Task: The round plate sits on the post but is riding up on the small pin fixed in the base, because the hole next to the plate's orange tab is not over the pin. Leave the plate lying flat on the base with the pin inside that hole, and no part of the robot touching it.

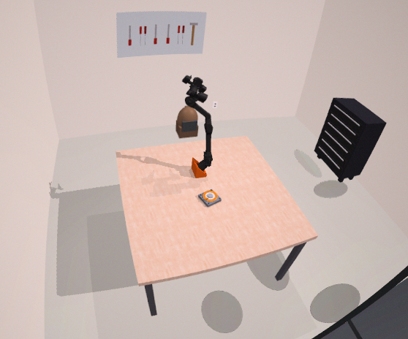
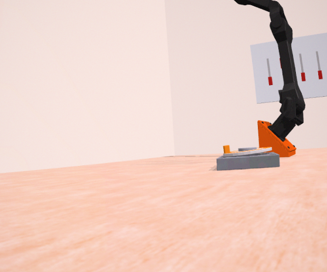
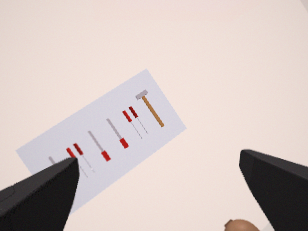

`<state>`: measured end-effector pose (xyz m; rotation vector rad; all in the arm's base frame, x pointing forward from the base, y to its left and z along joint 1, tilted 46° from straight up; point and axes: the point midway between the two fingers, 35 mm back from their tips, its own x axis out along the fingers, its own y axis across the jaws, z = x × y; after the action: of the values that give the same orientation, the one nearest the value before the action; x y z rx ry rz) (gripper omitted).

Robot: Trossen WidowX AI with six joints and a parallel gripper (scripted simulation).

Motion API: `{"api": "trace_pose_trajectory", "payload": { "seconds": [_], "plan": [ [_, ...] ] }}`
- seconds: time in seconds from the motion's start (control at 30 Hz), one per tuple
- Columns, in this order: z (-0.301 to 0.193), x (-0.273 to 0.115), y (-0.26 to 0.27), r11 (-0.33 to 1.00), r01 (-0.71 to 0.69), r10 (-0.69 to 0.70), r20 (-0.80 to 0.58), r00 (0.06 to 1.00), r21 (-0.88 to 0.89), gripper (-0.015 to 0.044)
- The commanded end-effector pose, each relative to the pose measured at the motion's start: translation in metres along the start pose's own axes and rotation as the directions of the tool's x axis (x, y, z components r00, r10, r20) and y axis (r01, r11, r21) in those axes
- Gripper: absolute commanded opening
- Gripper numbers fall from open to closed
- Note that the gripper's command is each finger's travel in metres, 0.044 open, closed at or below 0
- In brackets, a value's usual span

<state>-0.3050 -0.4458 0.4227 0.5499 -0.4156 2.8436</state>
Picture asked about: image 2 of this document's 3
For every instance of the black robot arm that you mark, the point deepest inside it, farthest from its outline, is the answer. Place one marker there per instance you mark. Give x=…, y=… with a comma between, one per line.
x=291, y=98

